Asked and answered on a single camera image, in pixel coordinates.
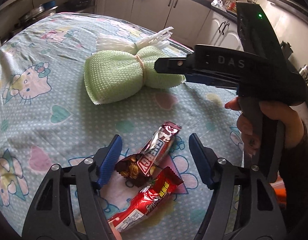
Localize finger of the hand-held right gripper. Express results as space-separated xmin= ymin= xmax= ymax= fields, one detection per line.
xmin=154 ymin=55 xmax=202 ymax=77
xmin=185 ymin=75 xmax=238 ymax=89

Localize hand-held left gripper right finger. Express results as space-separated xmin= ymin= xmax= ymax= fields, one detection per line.
xmin=188 ymin=133 xmax=287 ymax=240

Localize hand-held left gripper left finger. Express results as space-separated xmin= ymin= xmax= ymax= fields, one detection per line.
xmin=22 ymin=134 xmax=123 ymax=240

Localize brown chocolate bar wrapper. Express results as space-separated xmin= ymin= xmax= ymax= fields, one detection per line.
xmin=139 ymin=121 xmax=182 ymax=175

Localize green knitted cloth bundle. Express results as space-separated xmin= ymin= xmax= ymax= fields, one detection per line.
xmin=83 ymin=45 xmax=186 ymax=105

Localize person's right forearm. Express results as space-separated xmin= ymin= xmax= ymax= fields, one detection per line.
xmin=277 ymin=120 xmax=308 ymax=205

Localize person's right hand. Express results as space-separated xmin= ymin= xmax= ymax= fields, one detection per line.
xmin=224 ymin=97 xmax=304 ymax=167

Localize white kitchen cabinets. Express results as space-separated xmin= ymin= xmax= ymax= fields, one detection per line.
xmin=95 ymin=0 xmax=244 ymax=53

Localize red snack wrapper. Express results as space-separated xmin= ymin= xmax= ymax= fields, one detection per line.
xmin=107 ymin=166 xmax=184 ymax=233

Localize cartoon cat printed tablecloth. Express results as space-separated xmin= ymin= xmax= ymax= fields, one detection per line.
xmin=0 ymin=12 xmax=247 ymax=240

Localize condiment bottles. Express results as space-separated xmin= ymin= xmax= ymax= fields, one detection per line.
xmin=225 ymin=0 xmax=238 ymax=13

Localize black wok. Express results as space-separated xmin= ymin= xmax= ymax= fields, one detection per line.
xmin=64 ymin=0 xmax=92 ymax=9

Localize large steel pot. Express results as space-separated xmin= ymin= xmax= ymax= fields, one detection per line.
xmin=19 ymin=4 xmax=57 ymax=22

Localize white metal shelf rack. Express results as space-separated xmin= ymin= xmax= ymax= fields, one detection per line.
xmin=0 ymin=0 xmax=99 ymax=50

